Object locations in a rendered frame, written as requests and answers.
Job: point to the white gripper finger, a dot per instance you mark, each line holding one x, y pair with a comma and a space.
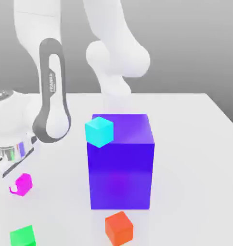
13, 188

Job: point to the large blue box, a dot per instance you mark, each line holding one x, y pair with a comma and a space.
120, 173

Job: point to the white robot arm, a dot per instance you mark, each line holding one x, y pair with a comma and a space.
116, 57

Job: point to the small cyan cube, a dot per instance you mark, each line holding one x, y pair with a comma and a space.
98, 132

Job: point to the small green cube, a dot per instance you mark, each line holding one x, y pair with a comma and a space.
22, 236

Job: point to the small magenta cube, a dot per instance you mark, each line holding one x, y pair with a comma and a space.
24, 184

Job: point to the small orange cube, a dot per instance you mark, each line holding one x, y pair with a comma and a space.
118, 229

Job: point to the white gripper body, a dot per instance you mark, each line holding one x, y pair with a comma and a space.
6, 169

